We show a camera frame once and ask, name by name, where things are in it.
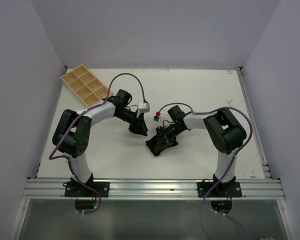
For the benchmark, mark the black underwear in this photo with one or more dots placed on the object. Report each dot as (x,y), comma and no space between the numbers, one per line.
(157,144)

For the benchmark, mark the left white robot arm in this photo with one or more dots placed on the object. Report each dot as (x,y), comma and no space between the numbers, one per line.
(71,137)

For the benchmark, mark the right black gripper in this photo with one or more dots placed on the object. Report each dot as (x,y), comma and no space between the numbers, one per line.
(162,133)

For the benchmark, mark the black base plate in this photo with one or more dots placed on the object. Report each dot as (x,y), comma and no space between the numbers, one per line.
(76,190)
(222,190)

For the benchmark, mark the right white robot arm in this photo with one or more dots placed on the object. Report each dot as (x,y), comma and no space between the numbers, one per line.
(226,134)

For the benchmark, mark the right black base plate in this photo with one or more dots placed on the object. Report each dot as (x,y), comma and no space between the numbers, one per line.
(222,190)

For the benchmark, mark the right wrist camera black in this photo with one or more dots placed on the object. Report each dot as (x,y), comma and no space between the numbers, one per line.
(157,117)

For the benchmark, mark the wooden compartment tray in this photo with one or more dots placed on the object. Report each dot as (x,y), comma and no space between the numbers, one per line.
(85,85)

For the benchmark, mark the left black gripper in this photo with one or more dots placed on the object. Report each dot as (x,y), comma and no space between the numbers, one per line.
(136,122)

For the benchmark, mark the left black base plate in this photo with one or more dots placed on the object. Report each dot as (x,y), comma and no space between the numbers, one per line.
(76,190)

